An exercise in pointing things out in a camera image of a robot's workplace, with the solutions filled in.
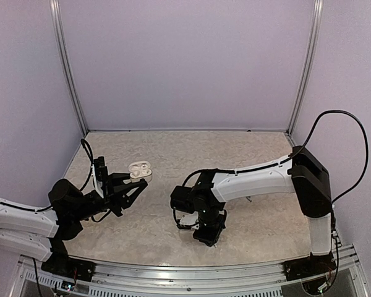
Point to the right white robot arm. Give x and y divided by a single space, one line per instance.
299 172

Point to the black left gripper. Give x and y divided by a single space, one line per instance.
112 201

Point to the aluminium frame post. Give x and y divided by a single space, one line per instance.
308 64
66 67

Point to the white earbud charging case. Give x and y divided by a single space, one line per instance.
140 170

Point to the right aluminium frame post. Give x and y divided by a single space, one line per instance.
308 64

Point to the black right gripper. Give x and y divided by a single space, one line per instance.
210 239

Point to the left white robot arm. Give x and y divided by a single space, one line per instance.
40 232

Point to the front aluminium rail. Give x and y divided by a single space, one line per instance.
229 270

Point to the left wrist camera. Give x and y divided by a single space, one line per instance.
99 176

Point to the left aluminium frame post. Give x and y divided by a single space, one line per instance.
66 67

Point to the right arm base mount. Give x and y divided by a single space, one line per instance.
309 266

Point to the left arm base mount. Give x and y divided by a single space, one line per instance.
60 263

